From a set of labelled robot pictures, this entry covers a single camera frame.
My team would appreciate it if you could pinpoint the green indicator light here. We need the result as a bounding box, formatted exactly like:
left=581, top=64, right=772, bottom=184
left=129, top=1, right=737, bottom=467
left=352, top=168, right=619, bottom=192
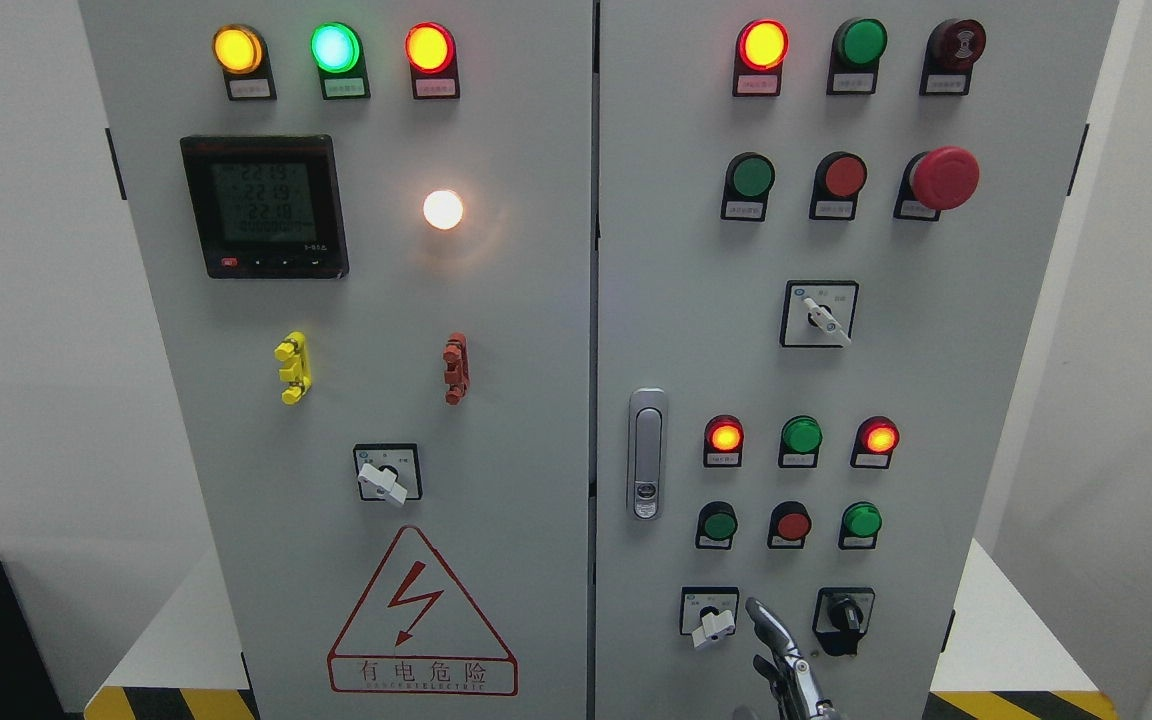
left=833, top=18, right=888, bottom=70
left=310, top=22, right=362, bottom=74

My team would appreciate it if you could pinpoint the red lit indicator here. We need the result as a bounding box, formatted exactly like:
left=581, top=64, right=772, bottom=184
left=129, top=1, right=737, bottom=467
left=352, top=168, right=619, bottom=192
left=855, top=416, right=901, bottom=456
left=705, top=415, right=744, bottom=454

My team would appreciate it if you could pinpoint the red push button lower middle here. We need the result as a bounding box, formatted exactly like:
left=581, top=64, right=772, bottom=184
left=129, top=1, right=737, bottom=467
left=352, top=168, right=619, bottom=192
left=767, top=501, right=812, bottom=550

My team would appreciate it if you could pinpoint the white platform with hazard stripes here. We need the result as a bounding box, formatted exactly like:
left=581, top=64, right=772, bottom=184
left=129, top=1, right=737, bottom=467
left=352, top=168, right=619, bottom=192
left=82, top=544, right=1117, bottom=719

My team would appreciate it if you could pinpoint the red push button upper row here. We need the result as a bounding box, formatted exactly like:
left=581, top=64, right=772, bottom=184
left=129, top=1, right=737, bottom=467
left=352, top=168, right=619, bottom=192
left=814, top=152, right=867, bottom=199

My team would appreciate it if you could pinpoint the white selector switch right upper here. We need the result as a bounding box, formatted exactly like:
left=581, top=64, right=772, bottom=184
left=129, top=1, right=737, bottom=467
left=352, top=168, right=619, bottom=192
left=780, top=281, right=861, bottom=348

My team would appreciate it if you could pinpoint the green indicator lower middle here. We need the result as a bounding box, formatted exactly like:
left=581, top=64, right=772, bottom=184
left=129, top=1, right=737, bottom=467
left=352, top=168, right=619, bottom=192
left=781, top=415, right=823, bottom=455

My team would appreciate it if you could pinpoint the white selector switch right lower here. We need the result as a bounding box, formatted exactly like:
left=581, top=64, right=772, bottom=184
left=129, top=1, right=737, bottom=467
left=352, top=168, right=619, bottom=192
left=679, top=585, right=740, bottom=650

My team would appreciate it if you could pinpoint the yellow terminal connector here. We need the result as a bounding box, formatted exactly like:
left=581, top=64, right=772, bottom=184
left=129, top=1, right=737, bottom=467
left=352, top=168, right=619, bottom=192
left=274, top=331, right=314, bottom=406

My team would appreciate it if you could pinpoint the green indicator light right top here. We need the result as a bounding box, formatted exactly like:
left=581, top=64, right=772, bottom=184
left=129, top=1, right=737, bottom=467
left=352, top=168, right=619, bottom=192
left=833, top=18, right=888, bottom=70

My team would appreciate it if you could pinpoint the silver door handle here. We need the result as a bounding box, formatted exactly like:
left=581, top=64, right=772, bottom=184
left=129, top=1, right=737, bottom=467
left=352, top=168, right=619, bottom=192
left=627, top=388, right=668, bottom=520

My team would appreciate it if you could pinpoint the red indicator light left door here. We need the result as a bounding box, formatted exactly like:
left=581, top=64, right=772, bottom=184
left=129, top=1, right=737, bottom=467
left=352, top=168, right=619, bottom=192
left=404, top=22, right=454, bottom=76

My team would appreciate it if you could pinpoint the red lit indicator lower left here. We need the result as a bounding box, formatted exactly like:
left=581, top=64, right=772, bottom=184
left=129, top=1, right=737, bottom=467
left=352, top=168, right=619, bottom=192
left=705, top=415, right=744, bottom=454

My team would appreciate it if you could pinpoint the white selector switch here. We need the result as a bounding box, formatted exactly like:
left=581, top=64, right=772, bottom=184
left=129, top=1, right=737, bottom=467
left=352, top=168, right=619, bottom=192
left=780, top=281, right=861, bottom=348
left=679, top=585, right=740, bottom=650

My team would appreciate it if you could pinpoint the black selector switch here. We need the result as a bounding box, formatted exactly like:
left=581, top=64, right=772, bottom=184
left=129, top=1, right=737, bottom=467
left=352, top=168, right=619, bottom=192
left=813, top=588, right=876, bottom=657

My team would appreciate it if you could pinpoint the red high voltage warning sticker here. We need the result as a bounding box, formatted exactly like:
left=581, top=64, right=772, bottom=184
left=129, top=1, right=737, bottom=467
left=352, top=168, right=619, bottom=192
left=326, top=525, right=518, bottom=696

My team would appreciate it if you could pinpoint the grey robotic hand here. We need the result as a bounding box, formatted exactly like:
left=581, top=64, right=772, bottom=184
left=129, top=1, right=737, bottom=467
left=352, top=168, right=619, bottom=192
left=745, top=596, right=846, bottom=719

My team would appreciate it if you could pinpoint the red terminal connector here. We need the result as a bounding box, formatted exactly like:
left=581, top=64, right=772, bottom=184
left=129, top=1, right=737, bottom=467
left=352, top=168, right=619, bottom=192
left=442, top=332, right=470, bottom=406

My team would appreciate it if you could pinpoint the red indicator light right top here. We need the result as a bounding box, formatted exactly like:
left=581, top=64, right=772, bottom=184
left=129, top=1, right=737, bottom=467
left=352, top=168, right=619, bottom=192
left=736, top=18, right=790, bottom=71

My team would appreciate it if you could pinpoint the yellow indicator light top left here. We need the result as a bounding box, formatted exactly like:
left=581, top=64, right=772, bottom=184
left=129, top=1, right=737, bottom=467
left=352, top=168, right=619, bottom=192
left=212, top=24, right=265, bottom=76

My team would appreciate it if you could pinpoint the white selector switch left door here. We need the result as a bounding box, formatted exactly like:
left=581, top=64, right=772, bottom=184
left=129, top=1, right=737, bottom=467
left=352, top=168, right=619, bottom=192
left=353, top=444, right=422, bottom=507

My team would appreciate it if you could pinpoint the black digital power meter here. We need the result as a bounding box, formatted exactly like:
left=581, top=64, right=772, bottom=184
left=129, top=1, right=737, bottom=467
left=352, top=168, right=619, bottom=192
left=180, top=135, right=349, bottom=279

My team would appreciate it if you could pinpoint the white indicator light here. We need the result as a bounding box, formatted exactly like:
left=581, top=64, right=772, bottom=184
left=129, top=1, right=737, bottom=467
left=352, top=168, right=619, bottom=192
left=422, top=190, right=465, bottom=232

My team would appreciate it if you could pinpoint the red lit indicator lower right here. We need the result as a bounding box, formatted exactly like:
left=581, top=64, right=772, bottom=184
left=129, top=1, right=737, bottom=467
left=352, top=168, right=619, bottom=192
left=855, top=416, right=901, bottom=456

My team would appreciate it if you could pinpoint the red emergency stop button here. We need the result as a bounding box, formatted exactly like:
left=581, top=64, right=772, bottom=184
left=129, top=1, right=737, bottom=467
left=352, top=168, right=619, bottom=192
left=908, top=146, right=980, bottom=211

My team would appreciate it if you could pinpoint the green push button lower right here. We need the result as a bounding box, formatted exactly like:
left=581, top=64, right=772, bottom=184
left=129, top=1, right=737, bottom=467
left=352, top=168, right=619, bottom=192
left=838, top=501, right=882, bottom=550

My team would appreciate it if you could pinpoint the green push button upper row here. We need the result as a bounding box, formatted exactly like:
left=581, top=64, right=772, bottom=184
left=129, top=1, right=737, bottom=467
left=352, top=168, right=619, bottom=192
left=723, top=152, right=774, bottom=202

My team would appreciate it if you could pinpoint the grey electrical cabinet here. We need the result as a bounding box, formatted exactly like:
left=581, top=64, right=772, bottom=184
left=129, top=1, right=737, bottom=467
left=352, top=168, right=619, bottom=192
left=79, top=1, right=1119, bottom=719

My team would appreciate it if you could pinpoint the green indicator light top left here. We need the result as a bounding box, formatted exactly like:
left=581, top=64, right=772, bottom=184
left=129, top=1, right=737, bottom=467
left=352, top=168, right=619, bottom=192
left=310, top=22, right=362, bottom=74

